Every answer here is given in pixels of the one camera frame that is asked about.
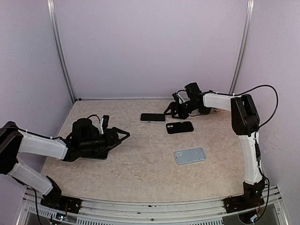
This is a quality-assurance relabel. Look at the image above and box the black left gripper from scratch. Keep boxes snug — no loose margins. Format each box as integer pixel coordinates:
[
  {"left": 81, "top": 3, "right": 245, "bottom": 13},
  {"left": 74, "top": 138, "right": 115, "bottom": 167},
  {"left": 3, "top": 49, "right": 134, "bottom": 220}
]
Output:
[{"left": 80, "top": 126, "right": 130, "bottom": 151}]

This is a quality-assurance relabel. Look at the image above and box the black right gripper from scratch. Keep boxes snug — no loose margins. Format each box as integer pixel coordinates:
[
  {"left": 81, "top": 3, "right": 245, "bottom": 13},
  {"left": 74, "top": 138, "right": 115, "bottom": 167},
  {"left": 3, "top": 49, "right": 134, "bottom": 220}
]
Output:
[{"left": 164, "top": 99, "right": 200, "bottom": 119}]

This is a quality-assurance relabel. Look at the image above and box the black phone case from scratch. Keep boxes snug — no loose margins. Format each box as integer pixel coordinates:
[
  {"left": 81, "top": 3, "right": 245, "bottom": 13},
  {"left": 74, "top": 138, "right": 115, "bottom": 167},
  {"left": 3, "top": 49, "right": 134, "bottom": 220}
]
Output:
[{"left": 166, "top": 121, "right": 194, "bottom": 135}]

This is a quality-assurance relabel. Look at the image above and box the green edged smartphone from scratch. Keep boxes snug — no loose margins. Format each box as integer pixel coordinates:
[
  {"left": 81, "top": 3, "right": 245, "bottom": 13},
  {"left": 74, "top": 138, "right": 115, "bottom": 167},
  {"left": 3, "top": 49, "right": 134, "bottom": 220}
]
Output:
[{"left": 82, "top": 155, "right": 107, "bottom": 160}]

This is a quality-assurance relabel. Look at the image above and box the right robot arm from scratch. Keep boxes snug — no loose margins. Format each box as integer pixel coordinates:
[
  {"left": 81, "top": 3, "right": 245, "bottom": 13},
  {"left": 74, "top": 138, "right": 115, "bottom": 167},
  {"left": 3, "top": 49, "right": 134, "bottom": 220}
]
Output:
[{"left": 164, "top": 82, "right": 265, "bottom": 208}]

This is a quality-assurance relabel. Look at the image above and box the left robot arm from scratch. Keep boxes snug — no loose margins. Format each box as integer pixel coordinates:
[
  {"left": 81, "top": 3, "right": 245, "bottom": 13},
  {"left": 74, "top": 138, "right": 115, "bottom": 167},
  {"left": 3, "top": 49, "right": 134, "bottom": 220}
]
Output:
[{"left": 0, "top": 115, "right": 130, "bottom": 209}]

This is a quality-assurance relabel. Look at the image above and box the light blue phone case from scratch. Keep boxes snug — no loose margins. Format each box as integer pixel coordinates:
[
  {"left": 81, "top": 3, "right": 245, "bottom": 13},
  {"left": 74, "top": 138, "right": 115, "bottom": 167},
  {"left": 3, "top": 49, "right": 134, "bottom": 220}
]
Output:
[{"left": 174, "top": 148, "right": 207, "bottom": 165}]

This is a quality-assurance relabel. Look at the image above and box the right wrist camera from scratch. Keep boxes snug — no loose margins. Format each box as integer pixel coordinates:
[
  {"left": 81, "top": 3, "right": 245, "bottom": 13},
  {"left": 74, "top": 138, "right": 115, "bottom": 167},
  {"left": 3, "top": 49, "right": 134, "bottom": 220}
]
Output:
[{"left": 172, "top": 92, "right": 184, "bottom": 104}]

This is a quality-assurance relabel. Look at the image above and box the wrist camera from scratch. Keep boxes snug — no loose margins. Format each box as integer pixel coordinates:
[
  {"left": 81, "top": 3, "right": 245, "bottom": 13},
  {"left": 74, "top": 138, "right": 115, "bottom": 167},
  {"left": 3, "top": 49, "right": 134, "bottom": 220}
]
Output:
[
  {"left": 99, "top": 115, "right": 110, "bottom": 135},
  {"left": 172, "top": 92, "right": 184, "bottom": 104}
]

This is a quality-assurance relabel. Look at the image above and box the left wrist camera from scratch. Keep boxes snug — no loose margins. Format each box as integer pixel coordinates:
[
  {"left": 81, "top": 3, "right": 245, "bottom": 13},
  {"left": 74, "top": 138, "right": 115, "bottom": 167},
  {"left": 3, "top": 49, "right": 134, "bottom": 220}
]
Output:
[{"left": 99, "top": 115, "right": 110, "bottom": 135}]

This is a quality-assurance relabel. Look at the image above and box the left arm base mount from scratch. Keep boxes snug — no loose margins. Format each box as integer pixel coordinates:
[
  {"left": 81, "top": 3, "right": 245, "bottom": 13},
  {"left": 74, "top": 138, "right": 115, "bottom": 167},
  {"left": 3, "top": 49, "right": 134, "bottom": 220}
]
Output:
[{"left": 40, "top": 190, "right": 82, "bottom": 214}]

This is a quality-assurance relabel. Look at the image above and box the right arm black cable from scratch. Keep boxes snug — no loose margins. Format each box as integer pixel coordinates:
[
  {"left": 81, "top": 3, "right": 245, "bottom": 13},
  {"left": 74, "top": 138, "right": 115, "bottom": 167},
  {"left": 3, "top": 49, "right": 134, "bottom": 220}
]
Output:
[{"left": 234, "top": 84, "right": 279, "bottom": 128}]

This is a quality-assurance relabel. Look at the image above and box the left aluminium frame post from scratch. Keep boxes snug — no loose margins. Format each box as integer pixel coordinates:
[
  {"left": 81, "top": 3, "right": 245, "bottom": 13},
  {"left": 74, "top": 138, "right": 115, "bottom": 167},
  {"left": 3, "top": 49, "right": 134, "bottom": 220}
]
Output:
[{"left": 47, "top": 0, "right": 76, "bottom": 104}]

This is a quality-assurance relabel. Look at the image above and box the aluminium frame post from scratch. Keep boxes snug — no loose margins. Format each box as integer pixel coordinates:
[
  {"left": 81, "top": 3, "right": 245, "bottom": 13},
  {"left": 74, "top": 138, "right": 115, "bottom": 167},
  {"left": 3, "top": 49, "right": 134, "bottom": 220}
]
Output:
[
  {"left": 47, "top": 0, "right": 76, "bottom": 104},
  {"left": 229, "top": 0, "right": 255, "bottom": 94}
]

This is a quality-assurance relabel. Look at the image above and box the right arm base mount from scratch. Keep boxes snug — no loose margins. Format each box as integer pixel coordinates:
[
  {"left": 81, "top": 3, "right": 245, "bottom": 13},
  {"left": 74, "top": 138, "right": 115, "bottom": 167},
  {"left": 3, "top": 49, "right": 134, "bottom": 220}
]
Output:
[{"left": 223, "top": 189, "right": 264, "bottom": 213}]

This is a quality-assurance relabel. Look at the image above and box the front aluminium rail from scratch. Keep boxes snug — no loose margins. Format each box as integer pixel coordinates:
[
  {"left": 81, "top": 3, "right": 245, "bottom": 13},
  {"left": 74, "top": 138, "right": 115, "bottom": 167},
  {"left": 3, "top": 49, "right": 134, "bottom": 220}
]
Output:
[{"left": 16, "top": 185, "right": 288, "bottom": 225}]

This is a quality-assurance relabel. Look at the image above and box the right aluminium frame post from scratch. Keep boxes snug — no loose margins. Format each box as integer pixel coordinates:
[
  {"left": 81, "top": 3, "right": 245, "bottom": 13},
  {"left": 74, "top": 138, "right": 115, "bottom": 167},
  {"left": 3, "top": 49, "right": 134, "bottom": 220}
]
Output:
[{"left": 229, "top": 0, "right": 255, "bottom": 94}]

